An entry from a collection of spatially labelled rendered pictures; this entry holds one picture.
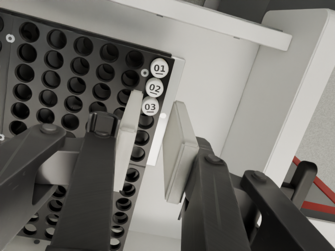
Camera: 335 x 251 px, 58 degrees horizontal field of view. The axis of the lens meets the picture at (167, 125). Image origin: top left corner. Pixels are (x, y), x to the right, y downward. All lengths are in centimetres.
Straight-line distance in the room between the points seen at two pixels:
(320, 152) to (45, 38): 131
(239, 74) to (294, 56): 8
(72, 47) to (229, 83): 15
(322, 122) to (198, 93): 112
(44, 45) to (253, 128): 17
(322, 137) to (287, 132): 119
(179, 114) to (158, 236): 22
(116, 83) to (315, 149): 125
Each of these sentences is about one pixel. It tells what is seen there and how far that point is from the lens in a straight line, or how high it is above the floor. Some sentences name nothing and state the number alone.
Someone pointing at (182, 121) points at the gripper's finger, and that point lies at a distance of 15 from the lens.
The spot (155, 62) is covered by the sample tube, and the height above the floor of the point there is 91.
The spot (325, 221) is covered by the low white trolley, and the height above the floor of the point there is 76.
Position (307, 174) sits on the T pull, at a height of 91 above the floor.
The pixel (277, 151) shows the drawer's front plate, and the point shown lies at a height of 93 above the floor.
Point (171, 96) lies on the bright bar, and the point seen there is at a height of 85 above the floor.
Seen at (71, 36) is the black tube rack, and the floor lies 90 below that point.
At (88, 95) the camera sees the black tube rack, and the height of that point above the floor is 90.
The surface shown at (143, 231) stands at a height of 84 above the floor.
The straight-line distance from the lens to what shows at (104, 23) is 28.
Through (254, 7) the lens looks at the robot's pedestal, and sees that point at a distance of 75.
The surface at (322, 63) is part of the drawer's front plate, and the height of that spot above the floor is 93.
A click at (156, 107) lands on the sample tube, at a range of 21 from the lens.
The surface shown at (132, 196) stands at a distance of 26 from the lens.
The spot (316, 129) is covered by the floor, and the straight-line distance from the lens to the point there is 138.
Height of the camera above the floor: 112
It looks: 70 degrees down
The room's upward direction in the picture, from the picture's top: 169 degrees clockwise
